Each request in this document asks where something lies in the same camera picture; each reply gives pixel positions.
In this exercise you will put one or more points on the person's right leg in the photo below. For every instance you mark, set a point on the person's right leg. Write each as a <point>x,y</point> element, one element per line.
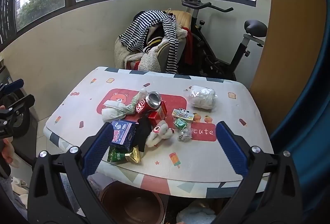
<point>196,213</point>

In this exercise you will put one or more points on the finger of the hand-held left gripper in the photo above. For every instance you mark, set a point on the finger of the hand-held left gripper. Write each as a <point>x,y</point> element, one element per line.
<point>14,85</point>
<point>22,104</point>

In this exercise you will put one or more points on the red cardboard box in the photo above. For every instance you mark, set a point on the red cardboard box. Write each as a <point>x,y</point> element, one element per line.
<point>157,116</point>

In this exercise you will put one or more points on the printed tablecloth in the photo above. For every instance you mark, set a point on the printed tablecloth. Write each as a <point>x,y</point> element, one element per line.
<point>232,110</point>

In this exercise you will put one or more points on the gold snack packet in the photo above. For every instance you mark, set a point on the gold snack packet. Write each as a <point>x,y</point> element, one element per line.
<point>133,155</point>

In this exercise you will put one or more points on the brown round bin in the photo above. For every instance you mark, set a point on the brown round bin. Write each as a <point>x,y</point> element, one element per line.
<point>134,209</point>

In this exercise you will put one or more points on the green snack packet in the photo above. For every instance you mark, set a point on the green snack packet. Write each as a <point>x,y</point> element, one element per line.
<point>116,155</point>

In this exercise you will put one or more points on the red cloth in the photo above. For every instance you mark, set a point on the red cloth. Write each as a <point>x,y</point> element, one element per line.
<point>189,46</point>

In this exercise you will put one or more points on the green candy wrapper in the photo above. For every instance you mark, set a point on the green candy wrapper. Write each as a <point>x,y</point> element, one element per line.
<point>181,124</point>

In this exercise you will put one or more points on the black striped glove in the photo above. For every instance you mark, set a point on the black striped glove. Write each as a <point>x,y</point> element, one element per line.
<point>144,133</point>

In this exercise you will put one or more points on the blue curtain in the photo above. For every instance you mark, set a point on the blue curtain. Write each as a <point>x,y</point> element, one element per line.
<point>309,123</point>

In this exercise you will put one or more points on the grey washing machine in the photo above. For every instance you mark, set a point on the grey washing machine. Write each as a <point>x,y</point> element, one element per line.
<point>28,120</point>

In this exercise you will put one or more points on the cream cloth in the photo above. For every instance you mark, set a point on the cream cloth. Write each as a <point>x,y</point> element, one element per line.
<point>19,185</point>

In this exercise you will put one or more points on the person's left hand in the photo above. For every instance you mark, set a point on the person's left hand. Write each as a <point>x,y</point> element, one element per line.
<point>6,153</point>

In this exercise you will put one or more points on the white fleece garment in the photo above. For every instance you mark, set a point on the white fleece garment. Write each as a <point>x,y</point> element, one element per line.
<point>152,62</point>

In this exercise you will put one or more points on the paper tag card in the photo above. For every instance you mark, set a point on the paper tag card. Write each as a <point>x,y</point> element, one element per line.
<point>181,113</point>

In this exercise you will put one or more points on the blue cardboard box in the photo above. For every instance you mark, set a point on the blue cardboard box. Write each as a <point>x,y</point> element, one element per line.
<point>123,134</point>

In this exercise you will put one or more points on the black exercise bike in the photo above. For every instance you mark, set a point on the black exercise bike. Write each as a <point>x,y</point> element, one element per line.
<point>239,53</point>

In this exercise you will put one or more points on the dark garment yellow stripes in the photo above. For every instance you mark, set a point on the dark garment yellow stripes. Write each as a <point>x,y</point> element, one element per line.
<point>154,38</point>

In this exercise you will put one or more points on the red soda can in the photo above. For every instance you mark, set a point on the red soda can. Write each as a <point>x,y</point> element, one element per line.
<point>144,106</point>

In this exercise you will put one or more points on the beige armchair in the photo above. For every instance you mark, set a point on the beige armchair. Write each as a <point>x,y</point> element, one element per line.
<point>181,16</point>

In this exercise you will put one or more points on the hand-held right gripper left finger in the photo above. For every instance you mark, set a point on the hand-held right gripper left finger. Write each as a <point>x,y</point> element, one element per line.
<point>98,148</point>

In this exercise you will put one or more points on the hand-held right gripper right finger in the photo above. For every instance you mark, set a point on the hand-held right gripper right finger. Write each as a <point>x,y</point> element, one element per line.
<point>232,149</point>

